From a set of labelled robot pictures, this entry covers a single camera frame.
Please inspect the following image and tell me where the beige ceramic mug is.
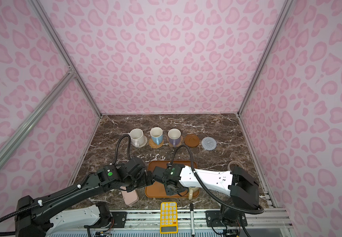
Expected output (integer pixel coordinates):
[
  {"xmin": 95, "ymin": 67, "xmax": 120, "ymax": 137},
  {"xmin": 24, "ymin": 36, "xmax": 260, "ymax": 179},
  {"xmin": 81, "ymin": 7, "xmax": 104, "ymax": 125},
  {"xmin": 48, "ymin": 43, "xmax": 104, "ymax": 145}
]
[{"xmin": 188, "ymin": 187, "xmax": 200, "ymax": 200}]

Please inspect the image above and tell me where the white woven round coaster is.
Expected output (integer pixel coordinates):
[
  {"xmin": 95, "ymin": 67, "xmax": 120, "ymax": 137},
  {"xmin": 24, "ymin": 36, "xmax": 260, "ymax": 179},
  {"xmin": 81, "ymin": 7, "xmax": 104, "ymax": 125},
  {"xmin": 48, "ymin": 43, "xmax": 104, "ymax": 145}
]
[{"xmin": 132, "ymin": 136, "xmax": 148, "ymax": 148}]

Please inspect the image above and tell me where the rattan woven round coaster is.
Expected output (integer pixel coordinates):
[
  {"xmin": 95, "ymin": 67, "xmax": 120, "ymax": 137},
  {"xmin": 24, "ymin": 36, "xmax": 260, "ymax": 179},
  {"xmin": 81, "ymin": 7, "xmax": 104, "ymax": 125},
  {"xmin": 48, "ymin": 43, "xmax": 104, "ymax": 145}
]
[{"xmin": 149, "ymin": 139, "xmax": 164, "ymax": 149}]

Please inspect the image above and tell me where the white speckled mug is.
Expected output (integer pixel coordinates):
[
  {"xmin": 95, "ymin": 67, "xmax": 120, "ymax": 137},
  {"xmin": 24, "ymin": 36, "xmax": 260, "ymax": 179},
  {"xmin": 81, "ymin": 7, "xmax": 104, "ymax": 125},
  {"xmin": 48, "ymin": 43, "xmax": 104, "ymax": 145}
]
[{"xmin": 129, "ymin": 128, "xmax": 145, "ymax": 143}]

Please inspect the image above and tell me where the cork paw-shaped coaster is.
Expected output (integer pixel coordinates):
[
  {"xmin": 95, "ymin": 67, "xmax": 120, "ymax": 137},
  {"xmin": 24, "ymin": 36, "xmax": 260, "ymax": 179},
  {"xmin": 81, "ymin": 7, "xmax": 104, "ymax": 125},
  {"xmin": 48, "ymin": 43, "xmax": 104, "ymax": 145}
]
[{"xmin": 167, "ymin": 136, "xmax": 184, "ymax": 148}]

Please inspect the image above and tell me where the brown wooden round coaster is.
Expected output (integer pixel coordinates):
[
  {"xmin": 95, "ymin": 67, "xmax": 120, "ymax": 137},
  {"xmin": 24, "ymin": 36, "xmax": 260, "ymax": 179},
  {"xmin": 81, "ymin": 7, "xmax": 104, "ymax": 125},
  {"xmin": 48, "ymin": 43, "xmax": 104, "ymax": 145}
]
[{"xmin": 184, "ymin": 134, "xmax": 200, "ymax": 148}]

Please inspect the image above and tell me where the white mug purple handle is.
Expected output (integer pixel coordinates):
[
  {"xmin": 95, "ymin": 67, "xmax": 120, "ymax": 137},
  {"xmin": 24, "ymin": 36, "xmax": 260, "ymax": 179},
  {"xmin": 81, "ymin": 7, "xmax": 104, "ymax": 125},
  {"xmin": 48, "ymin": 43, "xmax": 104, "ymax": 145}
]
[{"xmin": 168, "ymin": 128, "xmax": 181, "ymax": 144}]

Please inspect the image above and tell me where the light blue mug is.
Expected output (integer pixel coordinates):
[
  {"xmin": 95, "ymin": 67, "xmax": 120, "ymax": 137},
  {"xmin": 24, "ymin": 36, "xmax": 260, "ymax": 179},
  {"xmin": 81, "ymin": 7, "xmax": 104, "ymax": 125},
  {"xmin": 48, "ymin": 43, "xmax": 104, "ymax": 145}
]
[{"xmin": 150, "ymin": 127, "xmax": 163, "ymax": 145}]

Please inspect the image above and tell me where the grey knitted round coaster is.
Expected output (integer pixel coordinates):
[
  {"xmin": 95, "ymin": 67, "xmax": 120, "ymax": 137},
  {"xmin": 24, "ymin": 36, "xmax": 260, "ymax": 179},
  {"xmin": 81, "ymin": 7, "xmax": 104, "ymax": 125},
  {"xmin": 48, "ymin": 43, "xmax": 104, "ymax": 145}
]
[{"xmin": 201, "ymin": 137, "xmax": 217, "ymax": 151}]

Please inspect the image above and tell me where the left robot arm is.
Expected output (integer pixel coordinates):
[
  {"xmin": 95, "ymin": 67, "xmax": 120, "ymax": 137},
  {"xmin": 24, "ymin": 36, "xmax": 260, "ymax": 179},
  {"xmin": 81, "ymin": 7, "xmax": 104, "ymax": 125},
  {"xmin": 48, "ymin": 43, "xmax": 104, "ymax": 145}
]
[{"xmin": 15, "ymin": 160, "xmax": 155, "ymax": 237}]

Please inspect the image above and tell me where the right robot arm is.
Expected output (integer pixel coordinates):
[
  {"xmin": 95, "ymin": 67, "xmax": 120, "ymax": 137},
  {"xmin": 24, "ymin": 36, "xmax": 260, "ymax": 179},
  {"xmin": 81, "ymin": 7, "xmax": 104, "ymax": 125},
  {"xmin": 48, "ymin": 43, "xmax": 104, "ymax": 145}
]
[{"xmin": 152, "ymin": 164, "xmax": 264, "ymax": 226}]

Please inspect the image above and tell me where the orange rectangular tray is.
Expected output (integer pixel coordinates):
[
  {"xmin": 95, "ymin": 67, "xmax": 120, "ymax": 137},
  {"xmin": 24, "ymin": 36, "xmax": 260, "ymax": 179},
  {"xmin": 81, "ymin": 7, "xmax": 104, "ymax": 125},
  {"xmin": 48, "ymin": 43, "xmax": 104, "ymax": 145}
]
[{"xmin": 145, "ymin": 161, "xmax": 189, "ymax": 199}]

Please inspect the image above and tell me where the pink pencil case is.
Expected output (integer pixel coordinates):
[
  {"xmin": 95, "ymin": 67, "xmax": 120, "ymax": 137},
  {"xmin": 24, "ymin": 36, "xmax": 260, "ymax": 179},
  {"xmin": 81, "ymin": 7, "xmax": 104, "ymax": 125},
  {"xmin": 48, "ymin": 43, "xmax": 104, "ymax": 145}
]
[{"xmin": 121, "ymin": 187, "xmax": 139, "ymax": 206}]

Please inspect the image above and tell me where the yellow calculator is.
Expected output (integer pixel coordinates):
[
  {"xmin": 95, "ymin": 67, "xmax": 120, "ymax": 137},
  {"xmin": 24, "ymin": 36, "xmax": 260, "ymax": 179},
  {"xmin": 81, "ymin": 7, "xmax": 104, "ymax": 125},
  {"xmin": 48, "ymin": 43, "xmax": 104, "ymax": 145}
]
[{"xmin": 160, "ymin": 202, "xmax": 179, "ymax": 234}]

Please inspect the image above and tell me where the black marker pen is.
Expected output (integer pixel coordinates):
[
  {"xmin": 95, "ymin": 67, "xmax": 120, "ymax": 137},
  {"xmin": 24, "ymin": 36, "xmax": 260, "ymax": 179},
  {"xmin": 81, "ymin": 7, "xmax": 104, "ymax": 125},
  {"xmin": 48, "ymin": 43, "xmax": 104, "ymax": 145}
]
[{"xmin": 190, "ymin": 203, "xmax": 195, "ymax": 237}]

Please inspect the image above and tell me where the masking tape roll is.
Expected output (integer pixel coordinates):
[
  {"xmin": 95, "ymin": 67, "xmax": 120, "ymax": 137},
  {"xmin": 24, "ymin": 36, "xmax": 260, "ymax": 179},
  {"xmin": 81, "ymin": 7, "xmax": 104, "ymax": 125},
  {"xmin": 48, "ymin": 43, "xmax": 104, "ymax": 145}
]
[{"xmin": 227, "ymin": 161, "xmax": 244, "ymax": 171}]

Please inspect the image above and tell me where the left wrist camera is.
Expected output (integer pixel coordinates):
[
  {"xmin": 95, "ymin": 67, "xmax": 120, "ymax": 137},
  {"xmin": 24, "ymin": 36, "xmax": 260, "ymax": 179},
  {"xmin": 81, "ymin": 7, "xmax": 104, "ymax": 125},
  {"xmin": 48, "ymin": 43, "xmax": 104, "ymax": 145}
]
[{"xmin": 125, "ymin": 157, "xmax": 147, "ymax": 180}]

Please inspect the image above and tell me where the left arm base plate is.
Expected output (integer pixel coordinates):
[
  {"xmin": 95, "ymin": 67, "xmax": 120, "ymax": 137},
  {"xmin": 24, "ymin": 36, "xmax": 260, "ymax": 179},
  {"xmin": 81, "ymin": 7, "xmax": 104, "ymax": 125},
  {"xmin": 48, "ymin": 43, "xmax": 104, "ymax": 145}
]
[{"xmin": 84, "ymin": 205, "xmax": 128, "ymax": 229}]

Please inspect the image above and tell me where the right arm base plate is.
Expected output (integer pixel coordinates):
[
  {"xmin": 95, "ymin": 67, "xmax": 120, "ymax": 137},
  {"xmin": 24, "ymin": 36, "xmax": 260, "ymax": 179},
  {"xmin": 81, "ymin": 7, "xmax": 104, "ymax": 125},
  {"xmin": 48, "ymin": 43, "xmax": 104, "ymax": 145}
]
[{"xmin": 205, "ymin": 209, "xmax": 248, "ymax": 227}]

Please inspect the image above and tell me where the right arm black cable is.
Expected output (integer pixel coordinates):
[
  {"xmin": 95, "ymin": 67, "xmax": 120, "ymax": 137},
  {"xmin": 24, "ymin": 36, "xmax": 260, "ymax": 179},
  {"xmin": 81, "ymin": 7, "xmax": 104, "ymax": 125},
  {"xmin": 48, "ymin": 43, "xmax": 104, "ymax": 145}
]
[{"xmin": 170, "ymin": 144, "xmax": 265, "ymax": 215}]

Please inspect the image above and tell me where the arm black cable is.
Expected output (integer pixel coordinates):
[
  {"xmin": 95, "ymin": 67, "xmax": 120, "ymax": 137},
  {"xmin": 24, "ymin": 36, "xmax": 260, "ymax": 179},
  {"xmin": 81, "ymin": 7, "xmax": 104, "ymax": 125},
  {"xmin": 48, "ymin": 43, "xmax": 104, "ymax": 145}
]
[
  {"xmin": 0, "ymin": 134, "xmax": 132, "ymax": 237},
  {"xmin": 170, "ymin": 144, "xmax": 265, "ymax": 215}
]

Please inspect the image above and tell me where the aluminium front rail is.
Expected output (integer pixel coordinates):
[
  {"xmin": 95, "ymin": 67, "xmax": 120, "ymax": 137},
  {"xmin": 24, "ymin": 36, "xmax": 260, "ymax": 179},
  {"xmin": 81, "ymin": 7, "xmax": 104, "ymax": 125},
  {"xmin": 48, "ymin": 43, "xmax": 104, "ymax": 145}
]
[{"xmin": 46, "ymin": 207, "xmax": 296, "ymax": 237}]

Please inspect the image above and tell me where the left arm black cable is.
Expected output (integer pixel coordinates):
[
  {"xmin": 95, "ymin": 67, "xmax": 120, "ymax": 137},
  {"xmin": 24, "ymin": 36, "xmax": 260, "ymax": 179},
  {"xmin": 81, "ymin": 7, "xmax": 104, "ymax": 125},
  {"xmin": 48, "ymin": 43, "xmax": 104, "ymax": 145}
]
[{"xmin": 0, "ymin": 134, "xmax": 132, "ymax": 237}]

